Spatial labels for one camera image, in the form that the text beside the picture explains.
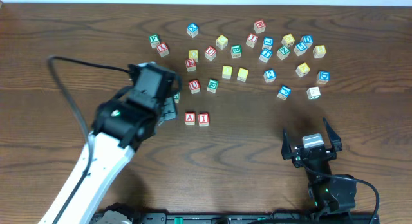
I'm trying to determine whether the red u block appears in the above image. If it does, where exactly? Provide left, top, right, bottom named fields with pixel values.
left=188, top=79, right=201, bottom=94
left=205, top=46, right=217, bottom=61

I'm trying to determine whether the blue D block lower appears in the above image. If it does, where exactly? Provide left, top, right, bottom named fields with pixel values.
left=316, top=71, right=330, bottom=84

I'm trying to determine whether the plain 7 block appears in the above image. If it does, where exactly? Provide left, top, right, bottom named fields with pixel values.
left=306, top=86, right=321, bottom=100

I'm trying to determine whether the yellow block right middle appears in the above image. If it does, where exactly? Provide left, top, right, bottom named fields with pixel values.
left=237, top=68, right=248, bottom=82

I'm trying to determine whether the red A block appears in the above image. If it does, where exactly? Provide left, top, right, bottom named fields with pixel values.
left=185, top=112, right=196, bottom=126

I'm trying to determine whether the yellow block top right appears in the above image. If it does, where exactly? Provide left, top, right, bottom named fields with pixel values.
left=281, top=33, right=295, bottom=48

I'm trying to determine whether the yellow A block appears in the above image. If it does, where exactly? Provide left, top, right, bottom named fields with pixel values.
left=295, top=62, right=310, bottom=77

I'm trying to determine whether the blue 2 block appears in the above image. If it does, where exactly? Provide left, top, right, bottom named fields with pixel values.
left=263, top=69, right=276, bottom=83

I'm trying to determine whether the blue T block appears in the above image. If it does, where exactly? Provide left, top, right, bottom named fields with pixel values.
left=259, top=48, right=273, bottom=63

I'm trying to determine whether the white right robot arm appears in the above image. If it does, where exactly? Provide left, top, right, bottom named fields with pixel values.
left=281, top=120, right=357, bottom=215

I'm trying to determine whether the blue L block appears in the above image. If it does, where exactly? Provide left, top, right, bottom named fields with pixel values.
left=262, top=37, right=274, bottom=50

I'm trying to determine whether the blue P block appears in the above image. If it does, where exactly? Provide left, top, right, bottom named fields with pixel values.
left=277, top=86, right=292, bottom=100

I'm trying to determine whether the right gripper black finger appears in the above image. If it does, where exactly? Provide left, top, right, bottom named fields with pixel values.
left=323, top=118, right=342, bottom=152
left=281, top=129, right=292, bottom=160

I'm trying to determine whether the blue d block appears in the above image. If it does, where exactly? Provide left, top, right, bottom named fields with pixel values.
left=316, top=71, right=330, bottom=84
left=300, top=35, right=314, bottom=48

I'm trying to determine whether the blue X block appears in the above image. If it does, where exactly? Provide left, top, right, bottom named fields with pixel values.
left=187, top=23, right=199, bottom=38

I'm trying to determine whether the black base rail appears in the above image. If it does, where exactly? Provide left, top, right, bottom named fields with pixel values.
left=91, top=203, right=380, bottom=224

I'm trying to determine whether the red X block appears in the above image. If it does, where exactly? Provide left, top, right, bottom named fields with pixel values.
left=156, top=42, right=169, bottom=57

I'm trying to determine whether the green Z block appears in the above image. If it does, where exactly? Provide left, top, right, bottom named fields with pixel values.
left=277, top=46, right=290, bottom=60

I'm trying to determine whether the green N block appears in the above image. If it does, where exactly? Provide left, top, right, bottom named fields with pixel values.
left=173, top=92, right=180, bottom=104

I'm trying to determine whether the green R block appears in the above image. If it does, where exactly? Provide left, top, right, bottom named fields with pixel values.
left=207, top=79, right=218, bottom=93

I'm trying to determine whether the red U block lower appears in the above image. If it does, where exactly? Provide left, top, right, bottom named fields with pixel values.
left=188, top=79, right=201, bottom=94

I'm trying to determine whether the green F block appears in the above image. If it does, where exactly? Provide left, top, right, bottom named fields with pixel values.
left=149, top=34, right=160, bottom=48

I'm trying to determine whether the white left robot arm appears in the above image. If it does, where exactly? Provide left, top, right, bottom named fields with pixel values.
left=41, top=97, right=177, bottom=223

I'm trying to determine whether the blue 5 block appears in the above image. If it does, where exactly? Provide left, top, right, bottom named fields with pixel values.
left=294, top=42, right=308, bottom=56

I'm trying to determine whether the yellow 8 block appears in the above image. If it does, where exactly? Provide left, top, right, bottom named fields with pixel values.
left=313, top=45, right=326, bottom=59

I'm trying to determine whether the blue D block upper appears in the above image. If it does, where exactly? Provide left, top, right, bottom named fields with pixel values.
left=300, top=35, right=314, bottom=48

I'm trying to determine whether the red i block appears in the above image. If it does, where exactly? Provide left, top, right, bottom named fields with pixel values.
left=246, top=33, right=258, bottom=48
left=198, top=113, right=210, bottom=126

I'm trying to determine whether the yellow block left middle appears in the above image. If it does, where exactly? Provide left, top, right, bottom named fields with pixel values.
left=222, top=66, right=232, bottom=79

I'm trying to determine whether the red E block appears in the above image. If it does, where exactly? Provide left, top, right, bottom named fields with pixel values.
left=185, top=59, right=196, bottom=72

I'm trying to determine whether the green B block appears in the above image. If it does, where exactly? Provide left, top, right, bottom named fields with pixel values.
left=231, top=44, right=242, bottom=59

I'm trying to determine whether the red H block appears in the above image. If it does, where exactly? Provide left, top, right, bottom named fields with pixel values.
left=254, top=19, right=266, bottom=34

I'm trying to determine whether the red U block upper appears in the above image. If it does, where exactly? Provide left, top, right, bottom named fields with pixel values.
left=205, top=46, right=217, bottom=61

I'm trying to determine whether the yellow O block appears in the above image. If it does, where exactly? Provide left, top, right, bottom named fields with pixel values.
left=189, top=50, right=199, bottom=62

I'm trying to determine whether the yellow C block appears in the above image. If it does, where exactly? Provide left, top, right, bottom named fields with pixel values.
left=216, top=35, right=229, bottom=50

